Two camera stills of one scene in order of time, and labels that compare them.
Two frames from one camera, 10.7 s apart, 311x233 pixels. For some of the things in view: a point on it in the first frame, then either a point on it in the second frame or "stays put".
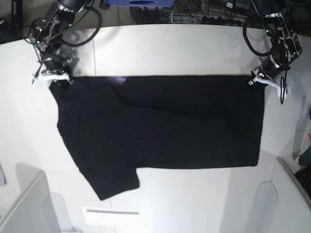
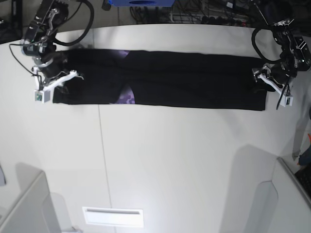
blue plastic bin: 142,3 stays put
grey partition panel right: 294,200 stays put
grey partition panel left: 34,213 stays put
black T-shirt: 114,125 → 162,78
